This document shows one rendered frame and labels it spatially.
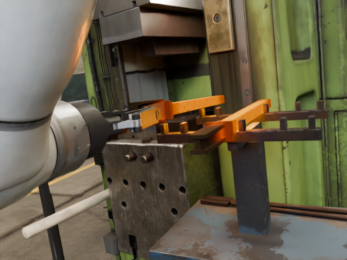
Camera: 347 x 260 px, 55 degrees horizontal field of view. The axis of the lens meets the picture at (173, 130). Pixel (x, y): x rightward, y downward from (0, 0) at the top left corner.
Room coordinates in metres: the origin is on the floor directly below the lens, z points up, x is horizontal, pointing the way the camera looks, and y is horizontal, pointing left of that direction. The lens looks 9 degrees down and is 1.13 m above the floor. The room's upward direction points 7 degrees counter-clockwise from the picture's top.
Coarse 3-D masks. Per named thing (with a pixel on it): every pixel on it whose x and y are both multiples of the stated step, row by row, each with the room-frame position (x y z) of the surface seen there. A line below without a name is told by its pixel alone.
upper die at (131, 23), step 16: (112, 16) 1.22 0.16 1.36; (128, 16) 1.18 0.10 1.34; (144, 16) 1.16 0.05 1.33; (160, 16) 1.23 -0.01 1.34; (176, 16) 1.31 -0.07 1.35; (192, 16) 1.40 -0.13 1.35; (112, 32) 1.23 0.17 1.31; (128, 32) 1.18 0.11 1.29; (144, 32) 1.15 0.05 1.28; (160, 32) 1.22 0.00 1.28; (176, 32) 1.30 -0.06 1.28; (192, 32) 1.38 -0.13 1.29
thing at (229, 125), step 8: (256, 104) 0.80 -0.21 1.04; (240, 112) 0.69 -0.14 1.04; (248, 112) 0.69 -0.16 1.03; (256, 112) 0.74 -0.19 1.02; (224, 120) 0.61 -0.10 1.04; (232, 120) 0.60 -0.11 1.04; (248, 120) 0.68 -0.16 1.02; (208, 128) 0.52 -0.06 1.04; (216, 128) 0.52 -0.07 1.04; (224, 128) 0.56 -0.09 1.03; (232, 128) 0.56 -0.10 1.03; (192, 136) 0.49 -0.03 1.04; (200, 136) 0.48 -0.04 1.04; (208, 136) 0.49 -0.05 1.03; (216, 136) 0.54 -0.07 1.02; (224, 136) 0.56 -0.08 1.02; (232, 136) 0.56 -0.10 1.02; (200, 144) 0.48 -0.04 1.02; (208, 144) 0.51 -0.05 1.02; (216, 144) 0.51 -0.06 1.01; (192, 152) 0.49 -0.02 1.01; (200, 152) 0.48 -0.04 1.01; (208, 152) 0.48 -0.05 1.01
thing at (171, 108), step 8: (216, 96) 0.87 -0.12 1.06; (128, 104) 0.56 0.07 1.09; (136, 104) 0.55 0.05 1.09; (144, 104) 0.56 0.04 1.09; (168, 104) 0.61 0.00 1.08; (176, 104) 0.66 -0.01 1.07; (184, 104) 0.69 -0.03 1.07; (192, 104) 0.73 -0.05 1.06; (200, 104) 0.77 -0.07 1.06; (208, 104) 0.81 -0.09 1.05; (216, 104) 0.87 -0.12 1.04; (168, 112) 0.61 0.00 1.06; (176, 112) 0.65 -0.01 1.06; (160, 120) 0.60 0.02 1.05
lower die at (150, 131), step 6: (204, 108) 1.41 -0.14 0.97; (210, 108) 1.44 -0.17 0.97; (180, 114) 1.27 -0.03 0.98; (186, 114) 1.30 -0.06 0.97; (192, 114) 1.33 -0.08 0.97; (156, 126) 1.15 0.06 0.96; (132, 132) 1.22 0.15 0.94; (144, 132) 1.18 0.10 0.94; (150, 132) 1.16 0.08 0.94; (156, 132) 1.15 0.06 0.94; (120, 138) 1.26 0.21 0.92; (126, 138) 1.24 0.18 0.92; (132, 138) 1.22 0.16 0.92; (138, 138) 1.20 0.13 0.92; (156, 138) 1.15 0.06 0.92
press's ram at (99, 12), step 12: (108, 0) 1.23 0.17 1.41; (120, 0) 1.19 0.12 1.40; (132, 0) 1.16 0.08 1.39; (144, 0) 1.13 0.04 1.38; (156, 0) 1.14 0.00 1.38; (168, 0) 1.19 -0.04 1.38; (180, 0) 1.25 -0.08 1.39; (192, 0) 1.31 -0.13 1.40; (96, 12) 1.27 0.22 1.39; (108, 12) 1.23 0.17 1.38; (192, 12) 1.39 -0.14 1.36
